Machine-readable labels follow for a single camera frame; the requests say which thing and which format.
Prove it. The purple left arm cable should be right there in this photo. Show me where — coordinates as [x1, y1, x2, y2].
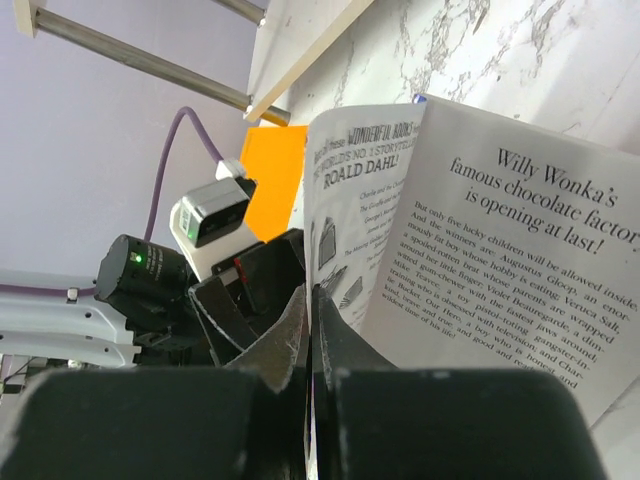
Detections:
[0, 105, 224, 296]

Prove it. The orange plastic file folder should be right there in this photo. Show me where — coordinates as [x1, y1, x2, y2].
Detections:
[240, 126, 308, 241]

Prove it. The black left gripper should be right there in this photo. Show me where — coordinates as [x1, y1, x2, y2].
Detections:
[188, 228, 305, 365]

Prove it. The Roald Dahl Charlie book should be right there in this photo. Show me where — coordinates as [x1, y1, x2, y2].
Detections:
[304, 96, 639, 479]

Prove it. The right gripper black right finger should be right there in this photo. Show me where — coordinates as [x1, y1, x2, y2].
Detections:
[310, 285, 395, 479]

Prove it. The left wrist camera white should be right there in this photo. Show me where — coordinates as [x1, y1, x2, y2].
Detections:
[169, 159, 258, 281]

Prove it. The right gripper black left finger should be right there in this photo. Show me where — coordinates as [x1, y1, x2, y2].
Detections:
[226, 285, 309, 479]

